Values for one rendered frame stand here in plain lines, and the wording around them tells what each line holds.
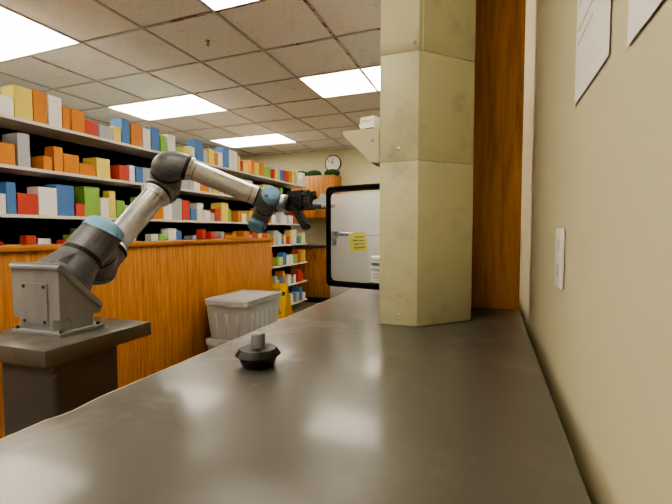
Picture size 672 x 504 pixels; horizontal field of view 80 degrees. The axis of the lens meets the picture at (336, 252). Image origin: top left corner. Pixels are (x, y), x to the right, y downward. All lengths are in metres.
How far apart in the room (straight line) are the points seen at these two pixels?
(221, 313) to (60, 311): 2.26
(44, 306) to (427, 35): 1.26
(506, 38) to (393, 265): 0.89
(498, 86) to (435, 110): 0.40
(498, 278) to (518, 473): 1.03
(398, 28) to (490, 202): 0.64
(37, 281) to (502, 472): 1.15
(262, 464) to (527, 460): 0.31
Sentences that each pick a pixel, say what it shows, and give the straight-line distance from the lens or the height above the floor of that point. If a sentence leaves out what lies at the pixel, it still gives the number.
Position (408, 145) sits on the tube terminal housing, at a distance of 1.19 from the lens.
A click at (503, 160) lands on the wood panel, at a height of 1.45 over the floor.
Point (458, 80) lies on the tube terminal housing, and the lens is 1.32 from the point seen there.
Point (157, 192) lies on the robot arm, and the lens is 1.66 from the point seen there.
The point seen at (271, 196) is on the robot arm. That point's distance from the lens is 1.57.
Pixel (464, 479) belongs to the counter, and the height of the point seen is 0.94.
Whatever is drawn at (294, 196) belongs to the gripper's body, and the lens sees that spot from 1.71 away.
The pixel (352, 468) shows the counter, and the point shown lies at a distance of 0.53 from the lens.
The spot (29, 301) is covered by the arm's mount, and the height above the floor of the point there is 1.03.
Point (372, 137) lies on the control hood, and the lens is 1.22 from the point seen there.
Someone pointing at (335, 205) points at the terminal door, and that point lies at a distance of 1.61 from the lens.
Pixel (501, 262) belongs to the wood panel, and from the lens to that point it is 1.52.
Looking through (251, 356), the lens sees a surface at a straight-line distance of 0.82.
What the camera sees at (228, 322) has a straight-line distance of 3.40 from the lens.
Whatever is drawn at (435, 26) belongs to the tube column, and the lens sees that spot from 1.32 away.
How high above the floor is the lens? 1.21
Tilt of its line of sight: 3 degrees down
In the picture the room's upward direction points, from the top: straight up
